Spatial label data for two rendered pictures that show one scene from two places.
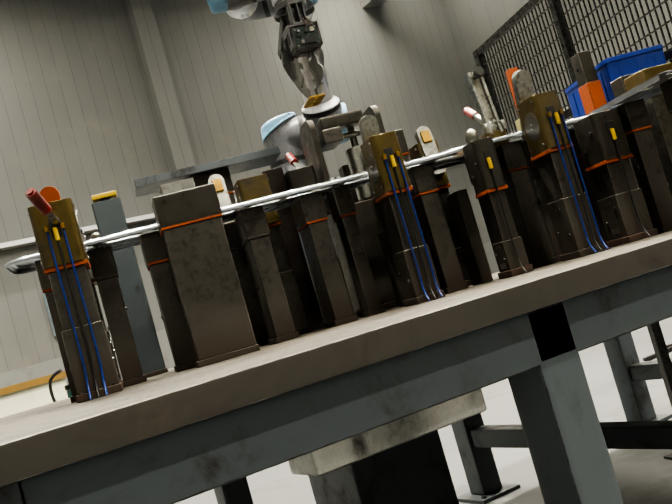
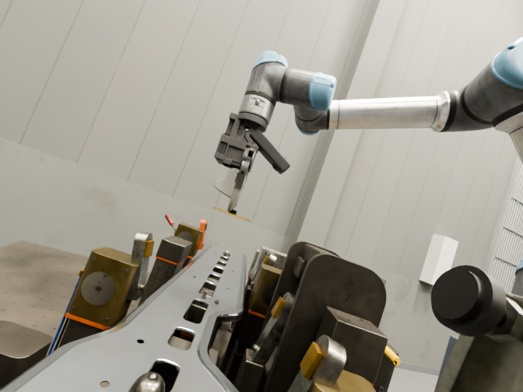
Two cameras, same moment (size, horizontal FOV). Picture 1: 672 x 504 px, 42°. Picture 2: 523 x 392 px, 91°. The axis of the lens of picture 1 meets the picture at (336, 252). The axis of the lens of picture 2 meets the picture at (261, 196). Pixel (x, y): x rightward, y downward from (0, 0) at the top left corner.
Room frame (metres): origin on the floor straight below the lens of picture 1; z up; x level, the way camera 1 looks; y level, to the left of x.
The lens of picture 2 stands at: (2.10, -0.60, 1.21)
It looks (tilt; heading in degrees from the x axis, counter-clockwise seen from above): 4 degrees up; 102
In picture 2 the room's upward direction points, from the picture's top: 20 degrees clockwise
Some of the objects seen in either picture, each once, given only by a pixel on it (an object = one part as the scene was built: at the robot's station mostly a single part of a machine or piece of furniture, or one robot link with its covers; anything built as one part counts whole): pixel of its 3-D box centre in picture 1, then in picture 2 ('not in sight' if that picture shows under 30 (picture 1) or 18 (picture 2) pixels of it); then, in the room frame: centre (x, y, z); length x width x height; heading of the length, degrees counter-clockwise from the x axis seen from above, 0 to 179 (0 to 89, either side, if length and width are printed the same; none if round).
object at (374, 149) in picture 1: (403, 219); (78, 341); (1.76, -0.15, 0.87); 0.12 x 0.07 x 0.35; 14
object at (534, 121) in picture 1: (562, 176); not in sight; (1.82, -0.50, 0.87); 0.12 x 0.07 x 0.35; 14
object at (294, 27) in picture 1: (297, 28); (241, 144); (1.89, -0.05, 1.35); 0.09 x 0.08 x 0.12; 14
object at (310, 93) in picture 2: not in sight; (308, 94); (2.00, -0.04, 1.51); 0.11 x 0.11 x 0.08; 89
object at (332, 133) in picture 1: (363, 212); (290, 384); (2.15, -0.09, 0.95); 0.18 x 0.13 x 0.49; 104
